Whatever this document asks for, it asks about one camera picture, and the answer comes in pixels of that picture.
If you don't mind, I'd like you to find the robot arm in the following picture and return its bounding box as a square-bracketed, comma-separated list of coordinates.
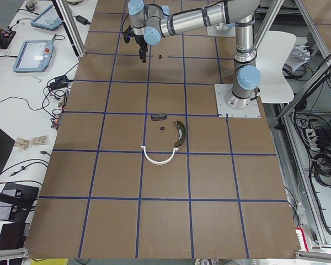
[122, 1, 261, 110]

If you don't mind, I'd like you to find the teach pendant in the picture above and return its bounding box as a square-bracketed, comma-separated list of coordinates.
[30, 5, 62, 31]
[13, 40, 54, 73]

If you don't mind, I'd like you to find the white plastic chair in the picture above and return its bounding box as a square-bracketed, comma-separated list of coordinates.
[256, 31, 296, 104]

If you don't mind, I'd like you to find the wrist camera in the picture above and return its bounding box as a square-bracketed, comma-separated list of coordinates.
[122, 25, 134, 44]

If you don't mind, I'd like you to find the aluminium frame post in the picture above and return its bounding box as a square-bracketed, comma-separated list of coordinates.
[52, 0, 86, 58]

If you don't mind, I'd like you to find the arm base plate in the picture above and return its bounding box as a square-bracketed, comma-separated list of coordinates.
[206, 23, 236, 38]
[214, 84, 261, 118]

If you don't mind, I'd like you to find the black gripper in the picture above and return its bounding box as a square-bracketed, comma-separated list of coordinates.
[135, 35, 148, 63]

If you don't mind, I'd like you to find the olive brake shoe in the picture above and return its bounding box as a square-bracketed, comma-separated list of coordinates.
[174, 120, 186, 147]

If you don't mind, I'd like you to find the white curved plastic bracket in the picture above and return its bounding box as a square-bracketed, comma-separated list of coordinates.
[140, 145, 179, 166]

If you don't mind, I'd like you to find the black power adapter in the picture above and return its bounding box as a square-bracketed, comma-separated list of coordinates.
[75, 15, 90, 25]

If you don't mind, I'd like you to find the upper teach pendant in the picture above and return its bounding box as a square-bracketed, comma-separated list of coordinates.
[30, 5, 62, 31]

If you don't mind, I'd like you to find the lower teach pendant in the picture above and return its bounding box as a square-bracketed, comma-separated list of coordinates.
[13, 40, 54, 73]

